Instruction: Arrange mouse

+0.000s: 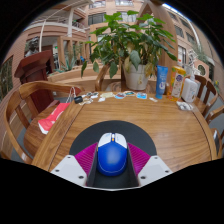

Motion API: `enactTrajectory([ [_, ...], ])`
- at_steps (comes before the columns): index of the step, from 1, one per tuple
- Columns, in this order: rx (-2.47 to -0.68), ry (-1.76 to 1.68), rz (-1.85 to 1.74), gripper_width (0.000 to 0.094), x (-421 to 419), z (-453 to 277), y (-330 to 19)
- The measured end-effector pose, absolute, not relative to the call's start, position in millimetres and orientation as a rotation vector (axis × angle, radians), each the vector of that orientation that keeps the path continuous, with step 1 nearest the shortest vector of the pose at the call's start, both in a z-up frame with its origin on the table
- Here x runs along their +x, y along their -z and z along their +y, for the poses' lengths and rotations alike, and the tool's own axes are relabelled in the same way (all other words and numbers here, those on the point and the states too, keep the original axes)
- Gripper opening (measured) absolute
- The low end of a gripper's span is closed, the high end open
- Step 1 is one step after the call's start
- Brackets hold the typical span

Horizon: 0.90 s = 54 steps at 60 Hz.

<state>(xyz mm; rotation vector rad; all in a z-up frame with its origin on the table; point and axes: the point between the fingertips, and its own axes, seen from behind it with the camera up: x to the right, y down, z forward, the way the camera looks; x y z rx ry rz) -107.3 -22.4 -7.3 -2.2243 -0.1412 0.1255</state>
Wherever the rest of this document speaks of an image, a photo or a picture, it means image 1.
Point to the red and white bag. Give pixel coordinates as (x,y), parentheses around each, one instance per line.
(51,120)

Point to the yellow dish soap bottle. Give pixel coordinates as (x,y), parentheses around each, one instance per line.
(176,85)

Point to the agave plant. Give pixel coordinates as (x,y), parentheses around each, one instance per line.
(66,65)

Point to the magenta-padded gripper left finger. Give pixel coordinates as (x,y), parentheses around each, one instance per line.
(68,170)

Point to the clear plastic packet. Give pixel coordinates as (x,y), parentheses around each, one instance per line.
(184,106)

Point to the blue squeeze tube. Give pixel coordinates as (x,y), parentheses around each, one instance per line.
(161,83)

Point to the black key fob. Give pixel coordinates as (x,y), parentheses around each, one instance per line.
(78,99)

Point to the white planter with sculpture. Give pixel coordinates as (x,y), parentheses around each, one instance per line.
(200,66)

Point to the dark bust sculpture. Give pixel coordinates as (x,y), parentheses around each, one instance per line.
(32,47)

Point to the dark red wooden lectern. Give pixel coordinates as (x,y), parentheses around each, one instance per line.
(35,71)

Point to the wooden support post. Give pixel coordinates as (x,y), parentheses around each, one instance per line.
(165,36)

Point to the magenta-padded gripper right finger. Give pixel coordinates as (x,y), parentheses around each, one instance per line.
(155,170)

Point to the green potted plant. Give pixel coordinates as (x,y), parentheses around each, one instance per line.
(130,43)

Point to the blue and white computer mouse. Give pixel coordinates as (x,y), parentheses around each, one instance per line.
(112,158)

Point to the black round mouse pad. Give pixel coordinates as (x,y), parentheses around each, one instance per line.
(113,126)

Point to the white pump bottle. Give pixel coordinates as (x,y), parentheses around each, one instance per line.
(189,90)

